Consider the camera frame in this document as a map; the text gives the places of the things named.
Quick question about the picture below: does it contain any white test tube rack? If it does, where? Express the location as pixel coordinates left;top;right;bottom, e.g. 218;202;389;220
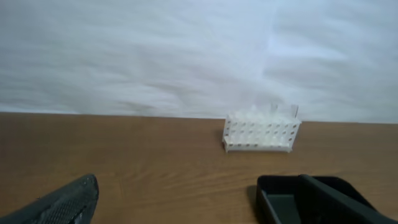
221;110;302;154

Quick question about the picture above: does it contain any black tray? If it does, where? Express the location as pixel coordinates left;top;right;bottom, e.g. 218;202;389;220
255;174;377;224

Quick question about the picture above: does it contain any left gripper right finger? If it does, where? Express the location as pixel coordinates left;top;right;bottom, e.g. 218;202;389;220
298;174;398;224

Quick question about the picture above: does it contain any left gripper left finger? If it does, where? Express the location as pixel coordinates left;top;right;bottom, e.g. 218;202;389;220
0;174;100;224

